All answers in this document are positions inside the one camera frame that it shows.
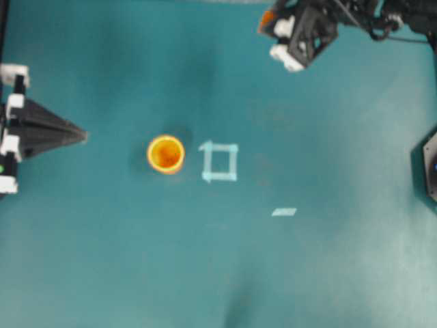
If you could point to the orange block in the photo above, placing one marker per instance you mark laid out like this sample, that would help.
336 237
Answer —
266 19

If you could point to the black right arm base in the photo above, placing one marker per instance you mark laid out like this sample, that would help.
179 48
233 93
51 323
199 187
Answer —
423 169

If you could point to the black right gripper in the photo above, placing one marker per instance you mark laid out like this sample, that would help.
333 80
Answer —
310 30

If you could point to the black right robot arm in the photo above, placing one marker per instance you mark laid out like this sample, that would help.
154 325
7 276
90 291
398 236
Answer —
379 19

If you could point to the light tape strip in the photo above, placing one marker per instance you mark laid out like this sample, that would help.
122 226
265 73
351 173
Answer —
284 212

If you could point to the orange cup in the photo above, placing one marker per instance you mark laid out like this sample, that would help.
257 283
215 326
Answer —
166 154

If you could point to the light tape square marker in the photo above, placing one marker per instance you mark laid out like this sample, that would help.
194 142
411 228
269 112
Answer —
220 161

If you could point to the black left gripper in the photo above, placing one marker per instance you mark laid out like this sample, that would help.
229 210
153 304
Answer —
27 128

